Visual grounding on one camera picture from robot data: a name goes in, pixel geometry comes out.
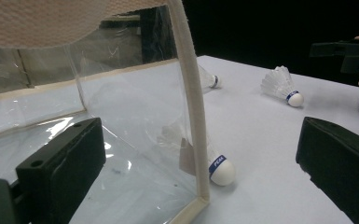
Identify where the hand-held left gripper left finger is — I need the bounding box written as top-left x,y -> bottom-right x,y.
15,117 -> 107,224

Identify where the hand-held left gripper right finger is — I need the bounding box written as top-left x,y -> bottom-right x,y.
296,116 -> 359,224

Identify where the white feather shuttlecock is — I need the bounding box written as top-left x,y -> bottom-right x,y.
157,124 -> 237,187
259,65 -> 305,108
198,64 -> 222,91

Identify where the clear plastic bag beige trim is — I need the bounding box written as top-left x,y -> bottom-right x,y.
0,0 -> 211,224

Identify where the black curtain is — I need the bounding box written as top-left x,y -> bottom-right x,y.
181,0 -> 359,88

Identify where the white table cover sheet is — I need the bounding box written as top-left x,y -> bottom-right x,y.
0,55 -> 359,224

